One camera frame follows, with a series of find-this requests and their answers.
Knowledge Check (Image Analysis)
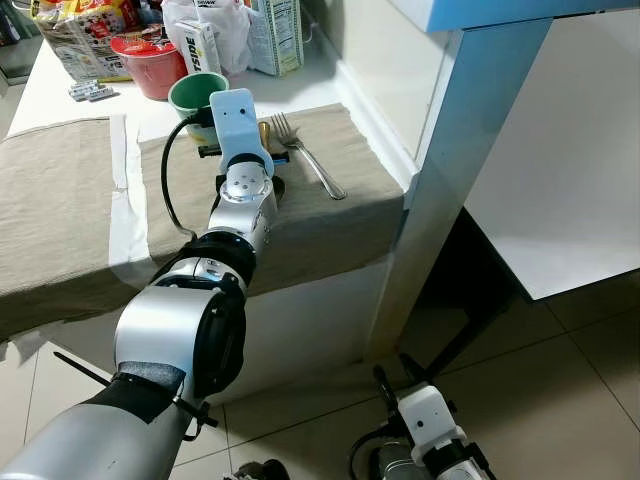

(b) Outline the green cup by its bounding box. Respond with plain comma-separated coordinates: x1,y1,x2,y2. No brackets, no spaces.
168,72,231,148

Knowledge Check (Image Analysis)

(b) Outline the red instant noodle bowl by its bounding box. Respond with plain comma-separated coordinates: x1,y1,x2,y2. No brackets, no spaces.
110,30,189,101

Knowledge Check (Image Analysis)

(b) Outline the white carton green print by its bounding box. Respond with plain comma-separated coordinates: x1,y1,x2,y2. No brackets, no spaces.
175,20,223,76

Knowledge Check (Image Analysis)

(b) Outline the white kitchen counter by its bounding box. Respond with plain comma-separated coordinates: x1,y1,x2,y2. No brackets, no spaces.
0,20,421,406

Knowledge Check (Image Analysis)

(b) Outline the silver metal fork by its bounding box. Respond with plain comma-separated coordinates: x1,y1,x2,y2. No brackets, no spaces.
270,112,348,201

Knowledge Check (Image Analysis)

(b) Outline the white plastic bag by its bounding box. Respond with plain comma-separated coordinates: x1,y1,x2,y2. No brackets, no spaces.
162,0,253,76

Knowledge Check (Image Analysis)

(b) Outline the green white label carton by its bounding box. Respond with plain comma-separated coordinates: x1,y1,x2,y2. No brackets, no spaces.
245,0,306,77

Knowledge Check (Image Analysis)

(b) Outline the beige table cloth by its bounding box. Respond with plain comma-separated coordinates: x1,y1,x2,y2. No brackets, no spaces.
138,103,406,296
0,117,136,341

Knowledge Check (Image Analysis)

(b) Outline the colourful snack bag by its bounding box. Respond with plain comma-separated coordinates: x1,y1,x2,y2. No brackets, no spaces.
30,0,141,81

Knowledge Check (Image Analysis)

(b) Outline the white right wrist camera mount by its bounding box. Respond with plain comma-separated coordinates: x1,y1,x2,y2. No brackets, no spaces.
398,385,463,451

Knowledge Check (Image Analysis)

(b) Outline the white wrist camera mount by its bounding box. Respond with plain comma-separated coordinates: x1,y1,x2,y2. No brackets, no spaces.
208,88,274,181
398,385,463,451

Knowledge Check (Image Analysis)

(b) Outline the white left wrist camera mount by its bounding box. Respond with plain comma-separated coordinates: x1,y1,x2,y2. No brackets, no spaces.
208,88,274,181

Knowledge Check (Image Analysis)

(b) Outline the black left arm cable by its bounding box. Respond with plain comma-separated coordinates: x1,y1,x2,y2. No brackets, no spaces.
160,108,216,241

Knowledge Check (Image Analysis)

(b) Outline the spoon with golden handle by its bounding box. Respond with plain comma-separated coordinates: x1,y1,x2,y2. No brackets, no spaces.
257,120,288,204

